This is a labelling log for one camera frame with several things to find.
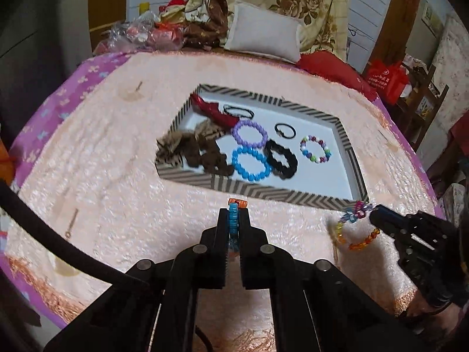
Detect black cable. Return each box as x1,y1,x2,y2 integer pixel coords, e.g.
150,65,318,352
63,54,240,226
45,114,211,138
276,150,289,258
0,181,162,294

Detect blue bead bracelet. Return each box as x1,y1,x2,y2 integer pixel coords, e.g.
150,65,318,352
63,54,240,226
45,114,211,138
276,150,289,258
232,146,273,181

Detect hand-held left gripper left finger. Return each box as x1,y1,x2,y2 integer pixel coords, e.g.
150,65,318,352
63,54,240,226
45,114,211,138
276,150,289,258
125,208,231,352

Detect purple bead bracelet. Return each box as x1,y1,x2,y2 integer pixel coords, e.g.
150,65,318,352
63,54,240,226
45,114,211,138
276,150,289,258
232,118,269,149

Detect black scrunchie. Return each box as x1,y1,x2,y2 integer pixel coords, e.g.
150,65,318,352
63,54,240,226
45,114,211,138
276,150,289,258
264,139,298,180

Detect orange multicolour bead bracelet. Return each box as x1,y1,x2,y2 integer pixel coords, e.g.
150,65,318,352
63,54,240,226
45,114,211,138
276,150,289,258
332,201,382,252

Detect floral quilt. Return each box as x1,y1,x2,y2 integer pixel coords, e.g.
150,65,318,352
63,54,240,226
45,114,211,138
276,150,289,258
183,0,350,63

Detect small black hair tie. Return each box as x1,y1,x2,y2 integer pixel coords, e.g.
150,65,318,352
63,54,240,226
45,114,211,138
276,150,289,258
275,123,297,139

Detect clear plastic bags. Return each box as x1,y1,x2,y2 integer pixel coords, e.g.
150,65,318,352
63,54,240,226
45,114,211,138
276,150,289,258
108,11,162,50

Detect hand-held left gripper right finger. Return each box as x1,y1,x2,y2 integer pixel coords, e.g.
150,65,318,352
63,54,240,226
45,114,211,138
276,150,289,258
239,210,414,352

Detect red stuffed toy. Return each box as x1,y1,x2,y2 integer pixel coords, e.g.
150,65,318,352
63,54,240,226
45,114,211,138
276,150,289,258
159,0,191,23

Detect white multicolour bead bracelet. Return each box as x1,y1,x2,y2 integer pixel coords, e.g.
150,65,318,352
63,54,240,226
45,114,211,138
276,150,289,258
300,135,332,164

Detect pink embroidered blanket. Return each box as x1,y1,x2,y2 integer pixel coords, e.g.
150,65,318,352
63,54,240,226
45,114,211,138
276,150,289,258
7,49,436,352

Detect teal woven bracelet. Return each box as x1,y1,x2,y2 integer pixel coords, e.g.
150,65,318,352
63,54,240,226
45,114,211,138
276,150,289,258
226,198,249,261

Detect striped cardboard box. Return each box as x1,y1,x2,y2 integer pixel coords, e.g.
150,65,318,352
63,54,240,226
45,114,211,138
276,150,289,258
156,84,369,212

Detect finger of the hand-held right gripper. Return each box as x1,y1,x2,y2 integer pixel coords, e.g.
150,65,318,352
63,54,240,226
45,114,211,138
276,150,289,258
369,204,407,241

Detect red plastic packet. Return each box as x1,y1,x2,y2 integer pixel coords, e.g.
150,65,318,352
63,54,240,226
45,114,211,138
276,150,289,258
150,22,184,50

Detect white pillow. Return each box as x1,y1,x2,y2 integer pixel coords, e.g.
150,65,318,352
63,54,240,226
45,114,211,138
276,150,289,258
223,0,303,63

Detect red shopping bag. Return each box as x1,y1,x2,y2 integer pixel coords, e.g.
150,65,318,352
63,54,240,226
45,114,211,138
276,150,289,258
366,59,409,105

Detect purple floral bedsheet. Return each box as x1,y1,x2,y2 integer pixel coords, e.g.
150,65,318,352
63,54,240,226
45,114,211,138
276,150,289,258
0,51,440,338

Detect tan striped hair bow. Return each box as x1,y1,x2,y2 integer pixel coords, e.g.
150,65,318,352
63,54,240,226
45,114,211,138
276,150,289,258
156,121,224,165

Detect thin black hair tie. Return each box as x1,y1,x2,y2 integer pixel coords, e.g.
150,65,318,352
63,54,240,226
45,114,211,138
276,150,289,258
223,104,255,120

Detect wooden shelf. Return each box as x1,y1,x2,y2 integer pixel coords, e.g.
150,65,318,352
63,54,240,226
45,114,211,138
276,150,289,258
396,62,449,151

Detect red satin hair bow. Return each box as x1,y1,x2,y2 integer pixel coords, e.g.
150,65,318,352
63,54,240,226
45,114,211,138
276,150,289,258
190,93,240,129

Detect red cloth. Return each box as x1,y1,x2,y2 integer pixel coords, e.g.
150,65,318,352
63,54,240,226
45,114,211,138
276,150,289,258
297,51,378,103

